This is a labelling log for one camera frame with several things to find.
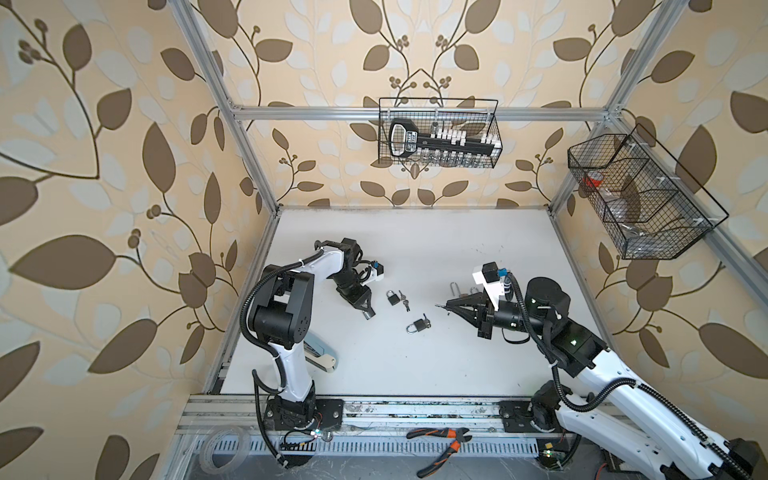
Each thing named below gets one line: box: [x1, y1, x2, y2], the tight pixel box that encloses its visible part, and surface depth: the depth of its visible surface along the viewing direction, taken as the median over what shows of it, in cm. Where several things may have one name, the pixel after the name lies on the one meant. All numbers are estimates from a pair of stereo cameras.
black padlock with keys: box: [386, 289, 411, 312], surface depth 98 cm
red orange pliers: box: [406, 428, 472, 478], surface depth 72 cm
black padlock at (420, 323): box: [406, 313, 432, 334], surface depth 91 cm
